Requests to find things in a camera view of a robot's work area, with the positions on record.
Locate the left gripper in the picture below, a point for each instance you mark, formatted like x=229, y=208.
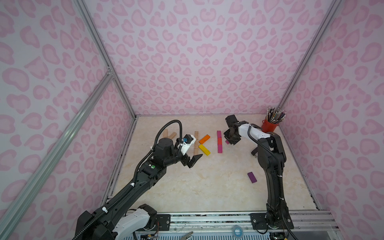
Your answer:
x=186, y=159

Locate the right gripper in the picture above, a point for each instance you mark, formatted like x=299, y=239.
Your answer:
x=233, y=132

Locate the yellow block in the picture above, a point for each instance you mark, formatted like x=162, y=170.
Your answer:
x=204, y=150

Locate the orange block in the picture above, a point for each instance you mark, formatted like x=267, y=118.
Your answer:
x=204, y=139

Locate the purple block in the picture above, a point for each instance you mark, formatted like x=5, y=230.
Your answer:
x=252, y=177

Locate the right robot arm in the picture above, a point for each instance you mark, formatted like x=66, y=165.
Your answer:
x=272, y=158

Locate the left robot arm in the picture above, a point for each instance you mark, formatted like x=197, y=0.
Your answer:
x=111, y=221

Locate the red pen cup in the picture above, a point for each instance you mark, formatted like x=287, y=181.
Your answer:
x=268, y=127

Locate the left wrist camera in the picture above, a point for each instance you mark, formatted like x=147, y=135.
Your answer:
x=186, y=142

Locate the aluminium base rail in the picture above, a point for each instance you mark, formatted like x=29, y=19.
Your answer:
x=308, y=225

